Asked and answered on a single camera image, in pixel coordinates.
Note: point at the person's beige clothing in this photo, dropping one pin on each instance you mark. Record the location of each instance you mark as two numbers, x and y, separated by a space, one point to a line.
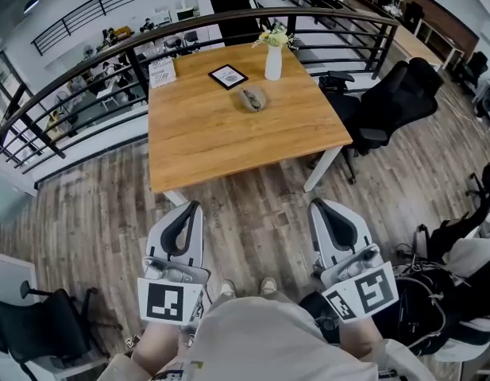
264 343

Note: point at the person's shoe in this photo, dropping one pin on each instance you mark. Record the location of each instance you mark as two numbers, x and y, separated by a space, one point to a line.
268 285
228 289

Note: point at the black metal railing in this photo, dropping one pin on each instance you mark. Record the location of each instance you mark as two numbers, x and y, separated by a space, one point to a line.
138 66

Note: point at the black mesh office chair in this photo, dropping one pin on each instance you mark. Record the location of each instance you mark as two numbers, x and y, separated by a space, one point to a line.
395 101

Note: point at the white vase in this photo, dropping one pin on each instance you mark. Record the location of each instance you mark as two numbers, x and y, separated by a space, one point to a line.
273 66

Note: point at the person's left forearm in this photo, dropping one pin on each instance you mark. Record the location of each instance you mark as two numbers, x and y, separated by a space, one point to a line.
159 347

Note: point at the wooden desk with white frame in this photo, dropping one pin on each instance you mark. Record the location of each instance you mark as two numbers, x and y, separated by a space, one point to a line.
417 42

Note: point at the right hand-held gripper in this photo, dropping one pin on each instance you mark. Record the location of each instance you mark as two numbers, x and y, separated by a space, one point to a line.
371 292

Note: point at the printed white card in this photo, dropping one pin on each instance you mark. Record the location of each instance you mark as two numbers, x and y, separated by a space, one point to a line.
162 73

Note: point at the person's left shoe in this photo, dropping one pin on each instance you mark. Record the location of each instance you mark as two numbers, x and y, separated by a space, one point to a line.
228 289

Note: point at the person's right forearm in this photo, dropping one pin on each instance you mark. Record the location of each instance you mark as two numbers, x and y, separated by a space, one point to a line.
359 337

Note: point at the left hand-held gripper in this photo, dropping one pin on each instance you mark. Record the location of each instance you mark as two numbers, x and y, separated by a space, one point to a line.
165 300

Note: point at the white table leg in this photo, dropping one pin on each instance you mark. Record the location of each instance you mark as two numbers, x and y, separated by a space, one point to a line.
322 169
176 198

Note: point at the person's right shoe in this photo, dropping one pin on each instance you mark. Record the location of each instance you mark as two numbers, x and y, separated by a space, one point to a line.
268 285

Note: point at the black picture frame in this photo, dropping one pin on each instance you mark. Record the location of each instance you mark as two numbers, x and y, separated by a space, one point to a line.
228 76

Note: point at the yellow artificial flowers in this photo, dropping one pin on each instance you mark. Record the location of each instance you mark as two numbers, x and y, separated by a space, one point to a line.
273 37

